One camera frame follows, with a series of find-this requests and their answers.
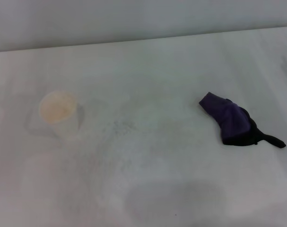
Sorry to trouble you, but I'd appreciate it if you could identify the white paper cup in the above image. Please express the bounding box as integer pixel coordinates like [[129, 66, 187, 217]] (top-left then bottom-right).
[[38, 90, 81, 141]]

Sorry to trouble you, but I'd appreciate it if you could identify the purple rag with black trim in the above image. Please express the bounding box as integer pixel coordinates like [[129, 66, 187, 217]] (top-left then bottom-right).
[[198, 91, 287, 150]]

